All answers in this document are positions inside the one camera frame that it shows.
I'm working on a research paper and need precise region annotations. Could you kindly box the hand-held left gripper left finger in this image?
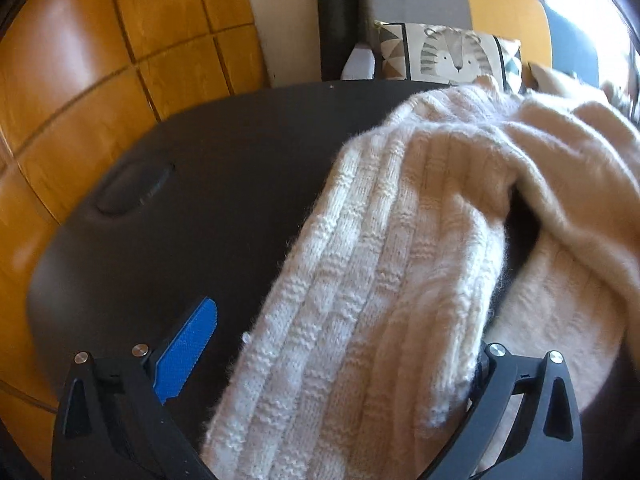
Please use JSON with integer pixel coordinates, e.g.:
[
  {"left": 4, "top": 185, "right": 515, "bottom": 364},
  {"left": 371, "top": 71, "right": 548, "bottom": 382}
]
[{"left": 52, "top": 297, "right": 217, "bottom": 480}]

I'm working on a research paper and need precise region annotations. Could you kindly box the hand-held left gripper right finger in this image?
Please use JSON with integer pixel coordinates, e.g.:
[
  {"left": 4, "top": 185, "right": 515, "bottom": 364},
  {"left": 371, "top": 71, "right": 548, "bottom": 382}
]
[{"left": 420, "top": 342, "right": 583, "bottom": 480}]

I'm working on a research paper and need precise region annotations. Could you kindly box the cream knit sweater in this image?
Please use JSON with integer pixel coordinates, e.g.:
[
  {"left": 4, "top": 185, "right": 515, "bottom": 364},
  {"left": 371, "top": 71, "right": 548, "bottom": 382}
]
[{"left": 202, "top": 77, "right": 633, "bottom": 480}]

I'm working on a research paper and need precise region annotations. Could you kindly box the deer print pillow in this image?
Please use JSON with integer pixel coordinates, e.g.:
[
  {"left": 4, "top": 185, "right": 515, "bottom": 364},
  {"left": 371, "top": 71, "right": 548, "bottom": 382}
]
[{"left": 527, "top": 61, "right": 577, "bottom": 92}]

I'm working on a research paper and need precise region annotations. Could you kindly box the wooden wardrobe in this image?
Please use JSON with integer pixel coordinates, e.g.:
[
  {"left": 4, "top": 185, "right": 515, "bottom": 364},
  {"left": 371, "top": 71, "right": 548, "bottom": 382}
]
[{"left": 0, "top": 0, "right": 277, "bottom": 413}]

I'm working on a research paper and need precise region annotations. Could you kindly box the tiger print pillow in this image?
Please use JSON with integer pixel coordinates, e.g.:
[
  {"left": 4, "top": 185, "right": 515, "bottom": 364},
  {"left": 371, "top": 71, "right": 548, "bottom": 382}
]
[{"left": 375, "top": 21, "right": 522, "bottom": 93}]

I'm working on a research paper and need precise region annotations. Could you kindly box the black rolled mat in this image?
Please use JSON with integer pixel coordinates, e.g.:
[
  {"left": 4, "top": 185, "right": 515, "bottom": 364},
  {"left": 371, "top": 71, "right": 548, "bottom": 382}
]
[{"left": 316, "top": 0, "right": 362, "bottom": 81}]

